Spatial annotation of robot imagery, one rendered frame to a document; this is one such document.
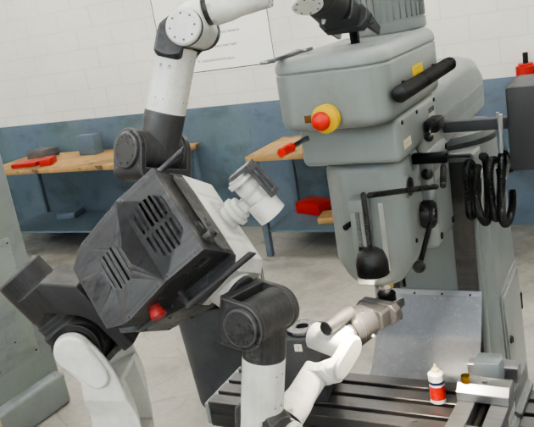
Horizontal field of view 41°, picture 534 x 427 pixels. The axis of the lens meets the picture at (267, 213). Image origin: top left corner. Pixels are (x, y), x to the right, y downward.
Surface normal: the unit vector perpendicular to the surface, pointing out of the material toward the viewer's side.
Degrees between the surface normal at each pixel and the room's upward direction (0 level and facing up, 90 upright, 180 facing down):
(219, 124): 90
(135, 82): 90
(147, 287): 75
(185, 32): 80
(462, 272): 90
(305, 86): 90
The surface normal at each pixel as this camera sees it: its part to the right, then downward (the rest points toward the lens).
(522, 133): -0.44, 0.32
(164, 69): -0.27, 0.13
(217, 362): -0.11, 0.35
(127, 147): -0.67, 0.00
